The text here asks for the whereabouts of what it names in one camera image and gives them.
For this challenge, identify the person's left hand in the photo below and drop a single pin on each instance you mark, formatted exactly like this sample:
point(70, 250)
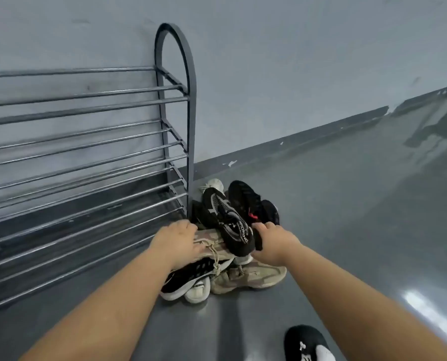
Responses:
point(178, 242)

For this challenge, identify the person's right hand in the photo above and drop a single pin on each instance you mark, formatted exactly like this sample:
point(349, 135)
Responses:
point(278, 242)

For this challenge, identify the black sneaker red stripe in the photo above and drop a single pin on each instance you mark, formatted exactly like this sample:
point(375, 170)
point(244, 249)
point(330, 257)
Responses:
point(244, 199)
point(270, 214)

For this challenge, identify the black white patterned sneaker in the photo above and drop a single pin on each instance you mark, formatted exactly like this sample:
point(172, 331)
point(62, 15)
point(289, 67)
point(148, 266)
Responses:
point(227, 218)
point(198, 216)

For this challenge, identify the black green striped sneaker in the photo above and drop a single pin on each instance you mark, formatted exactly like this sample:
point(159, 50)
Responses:
point(186, 276)

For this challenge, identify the grey metal shoe rack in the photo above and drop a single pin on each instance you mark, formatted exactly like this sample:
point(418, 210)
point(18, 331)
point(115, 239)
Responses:
point(192, 127)

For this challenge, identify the person's left forearm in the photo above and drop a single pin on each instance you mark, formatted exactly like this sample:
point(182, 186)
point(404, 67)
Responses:
point(107, 312)

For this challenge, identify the person's right forearm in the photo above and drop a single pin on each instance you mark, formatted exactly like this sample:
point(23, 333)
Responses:
point(358, 308)

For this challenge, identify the person's right black clog slipper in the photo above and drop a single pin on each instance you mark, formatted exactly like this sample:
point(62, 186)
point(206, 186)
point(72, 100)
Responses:
point(304, 342)

